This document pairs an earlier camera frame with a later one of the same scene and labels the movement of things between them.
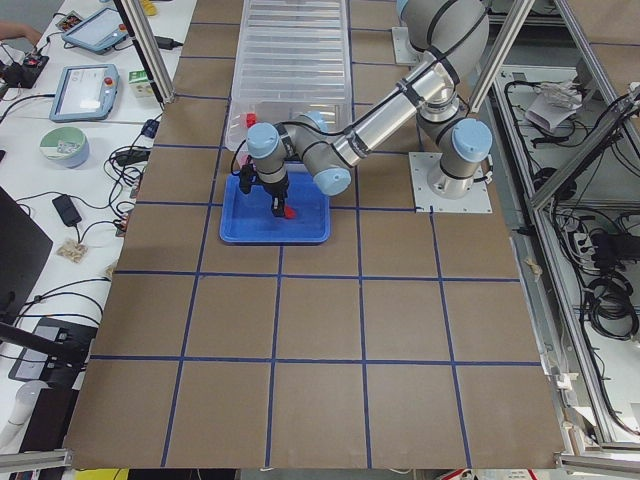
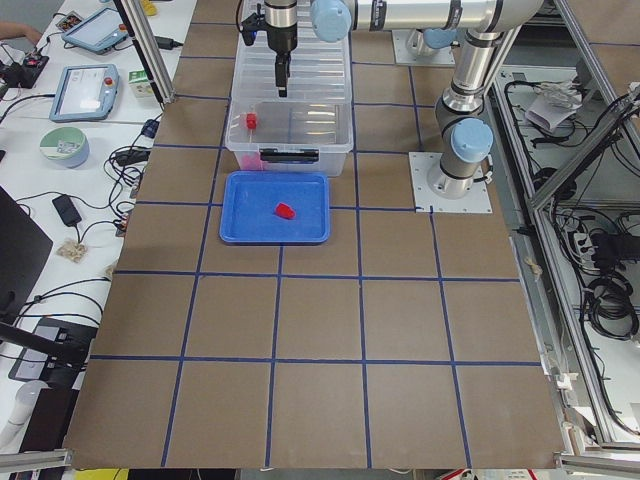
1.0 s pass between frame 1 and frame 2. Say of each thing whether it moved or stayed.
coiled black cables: stayed
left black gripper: moved
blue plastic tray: stayed
